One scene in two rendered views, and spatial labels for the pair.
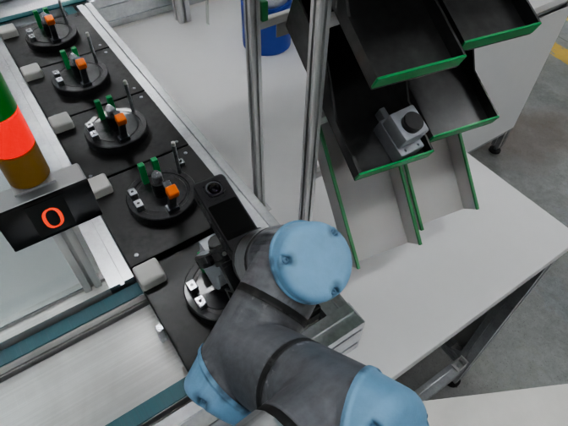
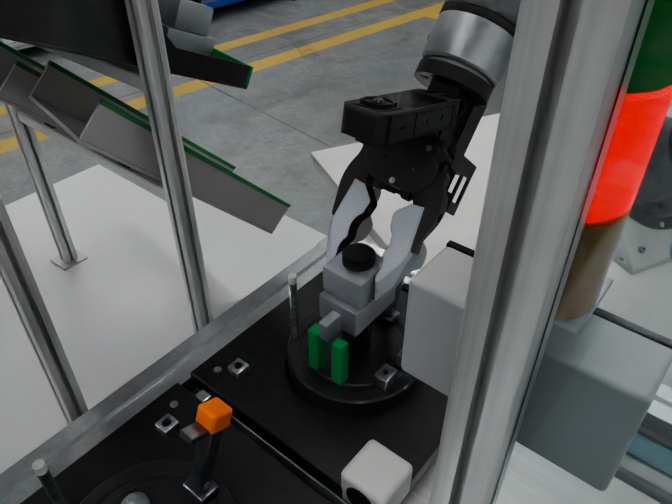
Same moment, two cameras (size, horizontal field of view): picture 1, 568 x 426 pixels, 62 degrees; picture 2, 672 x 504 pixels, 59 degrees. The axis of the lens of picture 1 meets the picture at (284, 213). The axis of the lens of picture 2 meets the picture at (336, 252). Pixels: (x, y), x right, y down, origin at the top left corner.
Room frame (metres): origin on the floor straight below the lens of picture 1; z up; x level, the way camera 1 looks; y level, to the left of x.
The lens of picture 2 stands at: (0.56, 0.49, 1.44)
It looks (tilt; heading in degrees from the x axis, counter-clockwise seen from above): 38 degrees down; 254
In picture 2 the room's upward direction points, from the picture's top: straight up
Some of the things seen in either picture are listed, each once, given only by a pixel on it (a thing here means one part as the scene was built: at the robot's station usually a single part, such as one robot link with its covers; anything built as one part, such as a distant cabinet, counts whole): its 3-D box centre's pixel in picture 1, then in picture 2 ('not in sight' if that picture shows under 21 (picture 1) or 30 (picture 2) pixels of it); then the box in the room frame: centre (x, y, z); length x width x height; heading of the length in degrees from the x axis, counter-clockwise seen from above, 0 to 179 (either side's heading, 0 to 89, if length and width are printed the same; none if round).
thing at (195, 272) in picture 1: (225, 286); (355, 352); (0.43, 0.10, 0.98); 0.14 x 0.14 x 0.02
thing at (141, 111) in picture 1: (112, 118); not in sight; (0.84, 0.39, 1.01); 0.24 x 0.24 x 0.13; 35
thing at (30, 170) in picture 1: (21, 161); not in sight; (0.42, 0.32, 1.29); 0.05 x 0.05 x 0.05
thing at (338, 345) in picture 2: not in sight; (339, 361); (0.46, 0.14, 1.01); 0.01 x 0.01 x 0.05; 35
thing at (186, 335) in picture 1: (226, 292); (355, 365); (0.43, 0.10, 0.96); 0.24 x 0.24 x 0.02; 35
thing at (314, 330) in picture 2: not in sight; (316, 347); (0.48, 0.11, 1.01); 0.01 x 0.01 x 0.05; 35
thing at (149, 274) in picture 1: (150, 276); (375, 482); (0.46, 0.24, 0.97); 0.05 x 0.05 x 0.04; 35
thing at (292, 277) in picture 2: not in sight; (294, 307); (0.49, 0.07, 1.03); 0.01 x 0.01 x 0.08
